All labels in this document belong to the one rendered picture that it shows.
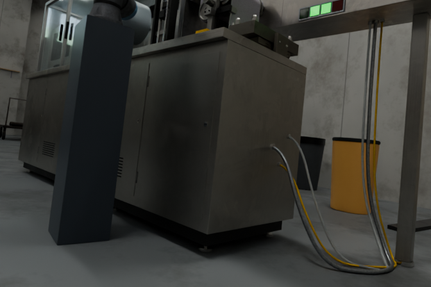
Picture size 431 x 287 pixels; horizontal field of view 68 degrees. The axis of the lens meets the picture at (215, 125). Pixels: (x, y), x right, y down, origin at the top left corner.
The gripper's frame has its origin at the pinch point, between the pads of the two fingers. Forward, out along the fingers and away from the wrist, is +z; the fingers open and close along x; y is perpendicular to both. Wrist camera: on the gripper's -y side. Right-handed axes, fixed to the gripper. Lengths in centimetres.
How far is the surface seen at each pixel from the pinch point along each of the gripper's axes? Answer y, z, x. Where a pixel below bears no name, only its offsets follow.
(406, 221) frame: -46, 106, -82
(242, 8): 4.4, 13.5, -7.4
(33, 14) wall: 358, -27, 1119
